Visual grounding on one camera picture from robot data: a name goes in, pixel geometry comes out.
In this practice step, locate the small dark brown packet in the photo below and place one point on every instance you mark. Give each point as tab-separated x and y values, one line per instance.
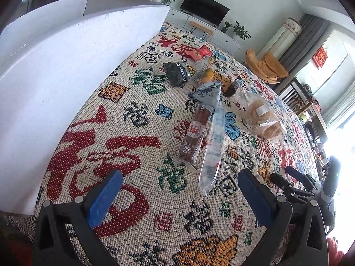
231	87

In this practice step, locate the red snack packet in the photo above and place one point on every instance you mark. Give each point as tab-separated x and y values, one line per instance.
198	52

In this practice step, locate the printed woven tablecloth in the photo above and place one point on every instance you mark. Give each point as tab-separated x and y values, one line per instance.
138	227

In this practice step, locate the clear packet with orange pastry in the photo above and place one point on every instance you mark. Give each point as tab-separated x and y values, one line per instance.
208	74

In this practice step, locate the black snack packet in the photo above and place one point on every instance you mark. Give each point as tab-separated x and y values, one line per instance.
176	73

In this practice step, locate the black television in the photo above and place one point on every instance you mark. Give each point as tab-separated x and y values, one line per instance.
205	8

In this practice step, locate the orange lounge chair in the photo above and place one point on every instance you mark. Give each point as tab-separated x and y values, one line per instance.
269	66

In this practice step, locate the brown sausage packet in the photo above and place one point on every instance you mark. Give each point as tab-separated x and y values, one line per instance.
194	133

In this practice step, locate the long clear snack packet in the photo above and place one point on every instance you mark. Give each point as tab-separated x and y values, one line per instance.
212	155

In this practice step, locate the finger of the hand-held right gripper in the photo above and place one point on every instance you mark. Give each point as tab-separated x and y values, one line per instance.
280	183
298	176

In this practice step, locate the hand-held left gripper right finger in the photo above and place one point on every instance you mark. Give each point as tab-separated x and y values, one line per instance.
255	196

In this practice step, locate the grey curtain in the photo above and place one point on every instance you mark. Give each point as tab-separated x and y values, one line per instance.
305	41

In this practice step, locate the wooden stool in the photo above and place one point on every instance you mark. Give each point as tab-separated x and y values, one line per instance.
201	27

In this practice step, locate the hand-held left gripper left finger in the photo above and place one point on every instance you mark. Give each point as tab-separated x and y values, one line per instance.
105	196

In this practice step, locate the clear bag of bread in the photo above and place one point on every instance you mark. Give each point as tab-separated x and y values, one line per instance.
260	116

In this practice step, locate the white television cabinet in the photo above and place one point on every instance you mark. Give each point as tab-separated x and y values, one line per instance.
179	18

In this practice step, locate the clear green-edged snack packet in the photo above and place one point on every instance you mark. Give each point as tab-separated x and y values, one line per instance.
216	62

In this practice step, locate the small potted plant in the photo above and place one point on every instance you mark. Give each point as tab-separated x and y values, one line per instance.
226	27

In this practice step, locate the standing air conditioner floral cover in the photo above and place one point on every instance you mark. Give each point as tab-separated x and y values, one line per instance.
283	38

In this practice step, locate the red wall hanging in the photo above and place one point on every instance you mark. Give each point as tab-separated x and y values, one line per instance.
319	57

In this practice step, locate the dark wooden chair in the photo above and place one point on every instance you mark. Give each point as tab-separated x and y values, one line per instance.
295	94

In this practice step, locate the large leafy potted plant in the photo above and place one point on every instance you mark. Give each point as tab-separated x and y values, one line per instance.
241	30

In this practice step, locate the grey triangular snack packet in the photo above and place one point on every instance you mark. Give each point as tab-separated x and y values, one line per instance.
208	94

